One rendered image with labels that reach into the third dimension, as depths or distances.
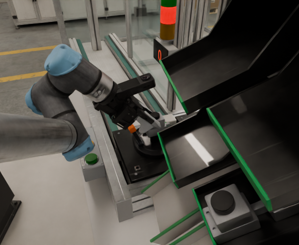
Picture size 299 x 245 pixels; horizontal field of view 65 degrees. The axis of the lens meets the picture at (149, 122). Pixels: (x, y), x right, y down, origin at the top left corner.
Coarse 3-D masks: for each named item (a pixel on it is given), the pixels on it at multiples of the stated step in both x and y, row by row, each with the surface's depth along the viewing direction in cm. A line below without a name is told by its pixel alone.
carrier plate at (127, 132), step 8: (120, 136) 85; (128, 136) 85; (120, 144) 81; (128, 144) 81; (120, 152) 78; (128, 152) 78; (136, 152) 78; (128, 160) 75; (136, 160) 75; (144, 160) 75; (152, 160) 75; (160, 160) 75; (128, 168) 73; (144, 168) 73; (152, 168) 73; (160, 168) 73; (136, 176) 70; (144, 176) 70; (152, 176) 72
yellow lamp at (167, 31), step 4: (160, 24) 77; (164, 24) 76; (168, 24) 76; (172, 24) 76; (160, 28) 78; (164, 28) 77; (168, 28) 76; (172, 28) 77; (160, 32) 79; (164, 32) 77; (168, 32) 77; (172, 32) 77; (160, 36) 80; (164, 36) 78; (168, 36) 78; (172, 36) 78
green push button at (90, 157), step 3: (93, 153) 78; (87, 156) 77; (90, 156) 77; (93, 156) 77; (96, 156) 77; (87, 159) 76; (90, 159) 76; (93, 159) 76; (96, 159) 76; (87, 162) 75; (90, 162) 75; (93, 162) 75
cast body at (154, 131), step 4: (152, 112) 74; (156, 112) 74; (152, 116) 73; (156, 116) 73; (160, 116) 74; (160, 120) 73; (164, 120) 73; (160, 124) 74; (164, 124) 74; (168, 124) 77; (152, 128) 74; (156, 128) 74; (160, 128) 75; (164, 128) 75; (148, 132) 74; (152, 132) 74; (156, 132) 75; (148, 136) 75; (152, 136) 76
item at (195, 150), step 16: (176, 128) 50; (192, 128) 49; (208, 128) 47; (176, 144) 48; (192, 144) 46; (208, 144) 45; (224, 144) 43; (176, 160) 45; (192, 160) 44; (208, 160) 42; (224, 160) 39; (176, 176) 43; (192, 176) 40
